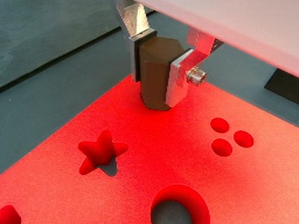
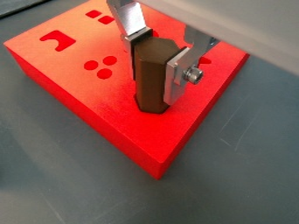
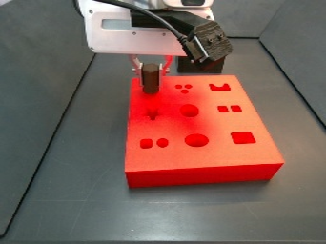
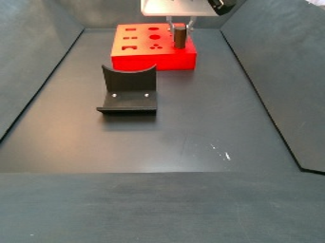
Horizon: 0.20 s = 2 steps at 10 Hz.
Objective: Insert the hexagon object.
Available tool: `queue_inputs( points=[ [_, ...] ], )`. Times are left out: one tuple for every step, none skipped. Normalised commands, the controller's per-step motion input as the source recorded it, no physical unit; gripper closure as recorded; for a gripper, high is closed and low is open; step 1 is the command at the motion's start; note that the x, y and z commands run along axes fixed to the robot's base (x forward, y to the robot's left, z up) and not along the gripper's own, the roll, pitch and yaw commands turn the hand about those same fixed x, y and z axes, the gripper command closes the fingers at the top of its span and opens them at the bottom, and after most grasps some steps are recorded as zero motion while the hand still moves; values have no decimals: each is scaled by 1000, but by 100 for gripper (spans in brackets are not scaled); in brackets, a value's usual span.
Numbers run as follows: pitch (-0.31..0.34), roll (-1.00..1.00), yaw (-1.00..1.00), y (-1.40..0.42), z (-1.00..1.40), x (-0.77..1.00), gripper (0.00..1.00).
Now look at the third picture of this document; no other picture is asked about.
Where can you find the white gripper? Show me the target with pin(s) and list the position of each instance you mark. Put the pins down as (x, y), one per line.
(113, 35)

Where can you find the dark brown hexagonal peg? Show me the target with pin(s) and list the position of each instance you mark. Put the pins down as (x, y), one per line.
(150, 72)

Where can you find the red shape sorting block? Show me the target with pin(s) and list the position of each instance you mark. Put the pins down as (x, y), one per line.
(197, 134)

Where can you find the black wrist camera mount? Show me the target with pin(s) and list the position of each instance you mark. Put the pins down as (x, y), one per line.
(201, 35)

